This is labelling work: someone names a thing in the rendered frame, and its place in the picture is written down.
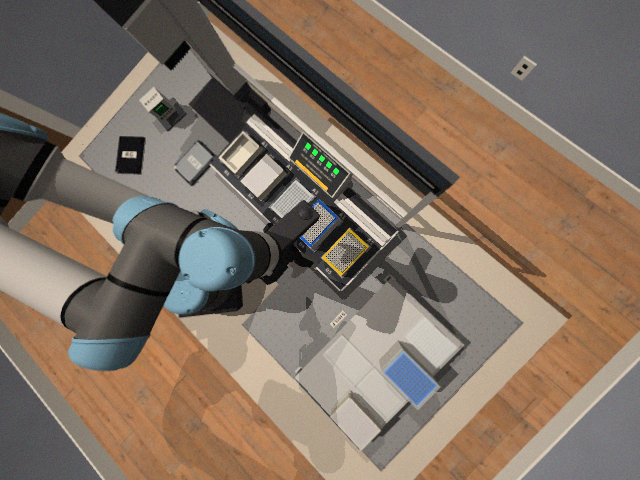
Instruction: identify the grey tip rack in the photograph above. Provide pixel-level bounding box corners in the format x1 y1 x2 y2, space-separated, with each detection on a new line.
322 228 370 277

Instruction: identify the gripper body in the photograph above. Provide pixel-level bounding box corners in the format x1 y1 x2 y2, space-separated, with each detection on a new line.
260 235 300 285

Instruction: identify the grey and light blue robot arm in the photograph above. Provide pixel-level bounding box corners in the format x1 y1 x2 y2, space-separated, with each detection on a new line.
0 113 320 371

